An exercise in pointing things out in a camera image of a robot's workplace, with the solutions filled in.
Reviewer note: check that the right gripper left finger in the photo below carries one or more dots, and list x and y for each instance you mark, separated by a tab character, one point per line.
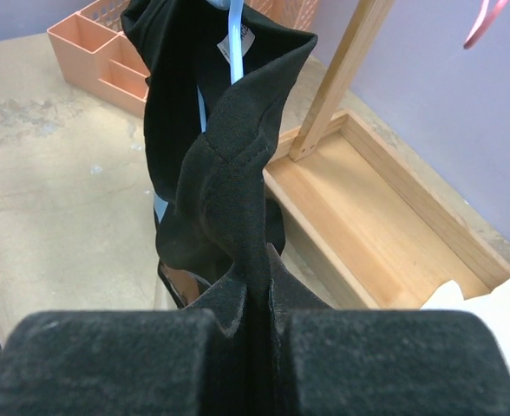
131	362

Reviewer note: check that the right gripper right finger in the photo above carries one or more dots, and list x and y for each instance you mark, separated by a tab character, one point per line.
380	362

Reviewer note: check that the black t-shirt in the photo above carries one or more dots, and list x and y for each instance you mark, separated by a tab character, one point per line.
219	240

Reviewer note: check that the blue wire hanger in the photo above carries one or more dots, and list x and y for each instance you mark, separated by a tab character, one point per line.
235	9

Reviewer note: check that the wooden clothes rack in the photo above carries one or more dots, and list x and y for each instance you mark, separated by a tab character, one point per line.
364	223

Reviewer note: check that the pink desk organizer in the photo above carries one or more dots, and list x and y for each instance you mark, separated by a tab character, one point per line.
107	65

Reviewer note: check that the pink wire hanger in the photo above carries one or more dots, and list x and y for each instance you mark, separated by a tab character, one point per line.
484	20

